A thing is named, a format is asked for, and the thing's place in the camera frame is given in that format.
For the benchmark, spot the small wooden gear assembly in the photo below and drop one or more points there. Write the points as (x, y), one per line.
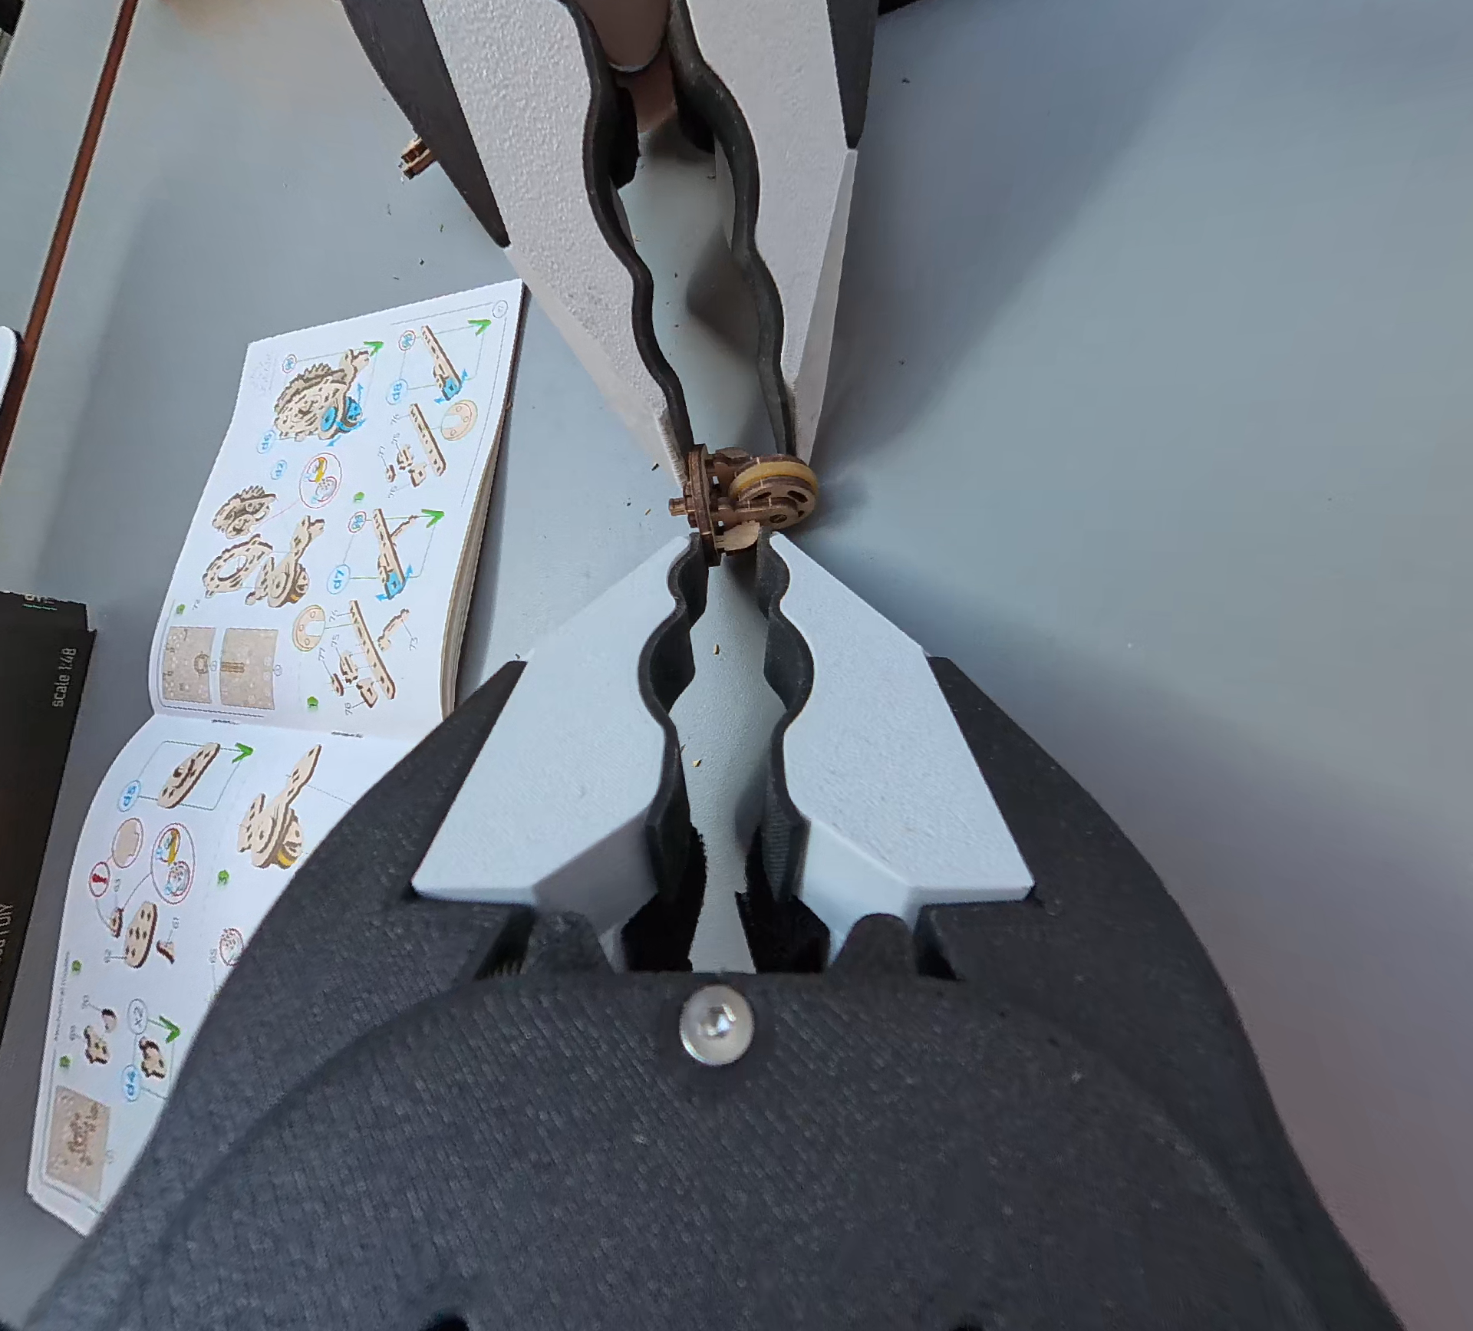
(709, 504)

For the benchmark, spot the small wooden wheel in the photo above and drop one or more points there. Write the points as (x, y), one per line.
(790, 493)

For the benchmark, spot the person's right hand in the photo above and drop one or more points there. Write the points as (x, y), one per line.
(658, 101)

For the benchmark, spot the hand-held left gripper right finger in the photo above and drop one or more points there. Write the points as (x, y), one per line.
(910, 779)

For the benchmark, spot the white flat stand base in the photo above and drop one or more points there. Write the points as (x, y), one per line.
(7, 387)

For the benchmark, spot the black model kit box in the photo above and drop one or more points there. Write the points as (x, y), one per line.
(42, 779)

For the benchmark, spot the grey desk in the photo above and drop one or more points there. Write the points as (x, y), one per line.
(1151, 433)

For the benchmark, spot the white instruction booklet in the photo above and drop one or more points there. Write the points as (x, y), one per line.
(346, 550)

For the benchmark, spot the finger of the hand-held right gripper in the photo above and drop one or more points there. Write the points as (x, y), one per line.
(543, 204)
(795, 89)

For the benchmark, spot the small wooden part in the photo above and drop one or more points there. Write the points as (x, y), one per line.
(415, 158)

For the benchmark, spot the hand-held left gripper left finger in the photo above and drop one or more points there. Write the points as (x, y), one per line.
(543, 779)

